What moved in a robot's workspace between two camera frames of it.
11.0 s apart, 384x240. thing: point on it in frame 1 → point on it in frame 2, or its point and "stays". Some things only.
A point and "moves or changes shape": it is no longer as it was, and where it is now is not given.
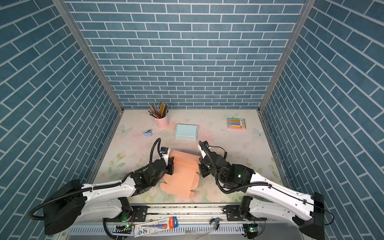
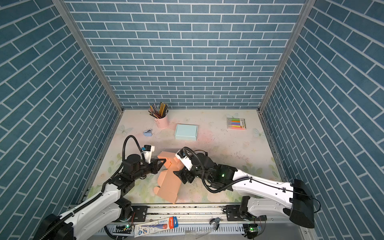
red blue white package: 156,226 stays
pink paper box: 185,178 moves or changes shape
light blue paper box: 186,132 stays
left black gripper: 170,165 → 154,166
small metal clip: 216,220 stays
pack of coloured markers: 237,123 stays
